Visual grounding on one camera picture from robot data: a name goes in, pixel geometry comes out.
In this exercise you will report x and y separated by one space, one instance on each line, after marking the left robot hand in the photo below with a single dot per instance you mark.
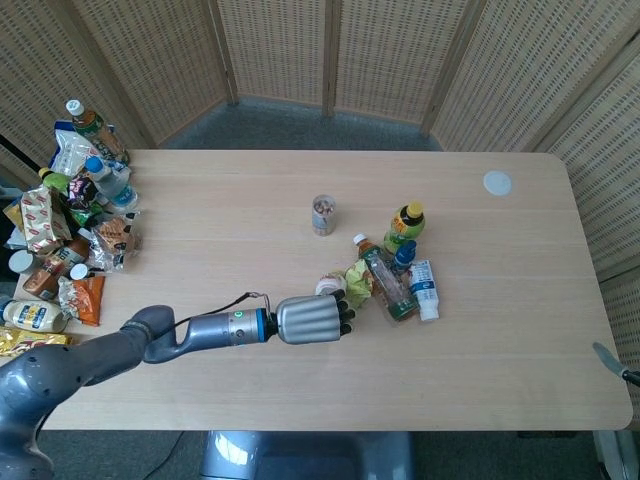
307 320

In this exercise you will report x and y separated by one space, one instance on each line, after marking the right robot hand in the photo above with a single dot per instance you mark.
607 360

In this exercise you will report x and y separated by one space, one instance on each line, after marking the white pink yogurt bottle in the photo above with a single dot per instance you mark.
330 286

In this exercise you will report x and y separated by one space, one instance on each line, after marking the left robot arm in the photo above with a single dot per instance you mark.
100 355

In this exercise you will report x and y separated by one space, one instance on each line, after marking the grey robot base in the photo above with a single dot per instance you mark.
310 455

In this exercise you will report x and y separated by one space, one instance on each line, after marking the crumpled green yellow wrapper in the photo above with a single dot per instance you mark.
359 282

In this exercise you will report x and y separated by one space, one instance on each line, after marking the tea bottle with white cap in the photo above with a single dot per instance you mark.
387 280

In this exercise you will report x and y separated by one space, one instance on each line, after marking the clear jar of nuts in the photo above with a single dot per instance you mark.
323 216

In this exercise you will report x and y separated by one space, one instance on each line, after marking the white bottle with blue label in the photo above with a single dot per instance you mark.
425 292

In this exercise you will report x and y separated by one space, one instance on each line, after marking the green bottle with yellow cap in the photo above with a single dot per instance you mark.
405 227

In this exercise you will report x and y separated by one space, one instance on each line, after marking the silver orange snack bag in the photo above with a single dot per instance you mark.
112 240

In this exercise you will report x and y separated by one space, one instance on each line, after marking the clear water bottle blue cap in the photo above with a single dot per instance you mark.
112 182

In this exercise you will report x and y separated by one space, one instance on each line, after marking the brown label bottle white cap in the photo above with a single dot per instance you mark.
67 255

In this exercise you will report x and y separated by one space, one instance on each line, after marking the dark purple snack bag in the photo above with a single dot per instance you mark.
82 192

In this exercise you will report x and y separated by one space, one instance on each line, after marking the woven wicker folding screen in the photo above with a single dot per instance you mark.
280 50

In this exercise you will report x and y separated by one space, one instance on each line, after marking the brown bottle with grey cap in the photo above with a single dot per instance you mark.
37 280

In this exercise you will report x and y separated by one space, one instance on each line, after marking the cream sauce bottle yellow label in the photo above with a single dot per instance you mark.
30 315

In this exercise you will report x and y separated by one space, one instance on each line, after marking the gold red snack packet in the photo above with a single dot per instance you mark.
30 341

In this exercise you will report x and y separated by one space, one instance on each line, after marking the gold red snack bag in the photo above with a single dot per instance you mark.
42 220

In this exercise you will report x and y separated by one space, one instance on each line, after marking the green label tea bottle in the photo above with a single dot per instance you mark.
92 125

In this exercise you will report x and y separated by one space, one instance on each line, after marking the white blue snack bag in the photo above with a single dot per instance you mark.
70 152

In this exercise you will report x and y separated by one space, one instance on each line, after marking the small green bottle yellow cap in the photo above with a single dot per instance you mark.
52 179

